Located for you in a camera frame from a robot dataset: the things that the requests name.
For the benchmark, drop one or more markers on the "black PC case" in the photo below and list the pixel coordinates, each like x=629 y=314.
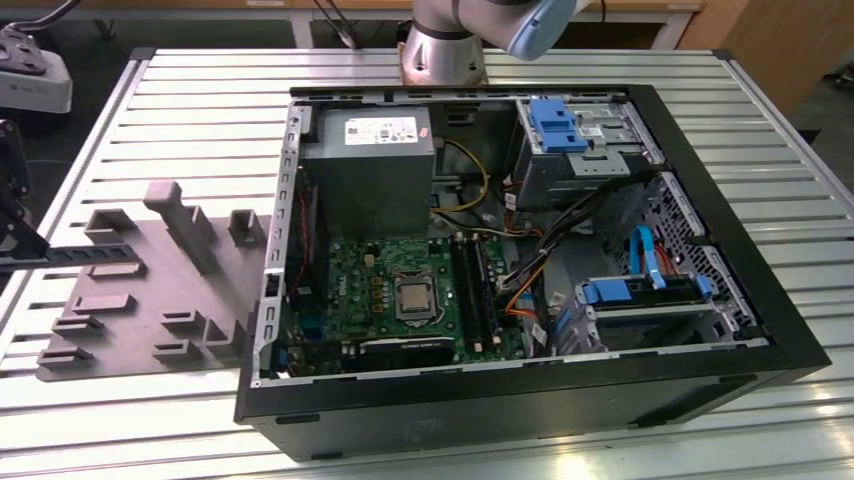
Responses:
x=468 y=420

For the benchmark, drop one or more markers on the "green motherboard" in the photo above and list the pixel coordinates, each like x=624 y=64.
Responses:
x=348 y=265

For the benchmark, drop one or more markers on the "black RAM slot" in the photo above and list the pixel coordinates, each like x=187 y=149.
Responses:
x=461 y=280

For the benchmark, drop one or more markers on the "metal disk bay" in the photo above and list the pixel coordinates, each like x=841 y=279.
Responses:
x=641 y=312

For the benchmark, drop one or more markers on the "blue drive bay latch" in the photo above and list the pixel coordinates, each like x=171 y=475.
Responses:
x=554 y=125

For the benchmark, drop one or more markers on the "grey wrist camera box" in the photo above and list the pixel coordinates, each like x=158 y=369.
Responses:
x=41 y=90

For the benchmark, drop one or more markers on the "metal drive cage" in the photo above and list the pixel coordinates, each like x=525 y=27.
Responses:
x=601 y=165

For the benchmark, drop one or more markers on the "hard disk in blue carrier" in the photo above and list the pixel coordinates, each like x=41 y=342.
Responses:
x=610 y=291

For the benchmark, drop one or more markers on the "steel locking lever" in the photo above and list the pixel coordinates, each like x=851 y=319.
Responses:
x=438 y=300

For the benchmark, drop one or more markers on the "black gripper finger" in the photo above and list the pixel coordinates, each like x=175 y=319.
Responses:
x=14 y=165

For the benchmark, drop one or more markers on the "RAM stick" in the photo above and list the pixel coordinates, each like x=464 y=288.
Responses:
x=488 y=295
x=94 y=253

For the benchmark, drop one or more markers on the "wooden cabinet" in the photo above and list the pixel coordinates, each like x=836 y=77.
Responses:
x=788 y=50

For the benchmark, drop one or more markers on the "black graphics card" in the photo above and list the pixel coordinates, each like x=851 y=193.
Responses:
x=408 y=352

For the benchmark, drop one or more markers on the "grey power supply unit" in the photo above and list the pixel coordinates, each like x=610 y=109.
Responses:
x=368 y=190

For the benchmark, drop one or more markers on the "silver CPU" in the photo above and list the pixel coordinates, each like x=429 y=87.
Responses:
x=416 y=297

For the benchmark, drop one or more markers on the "grey parts rack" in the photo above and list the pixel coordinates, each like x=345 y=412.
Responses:
x=167 y=295

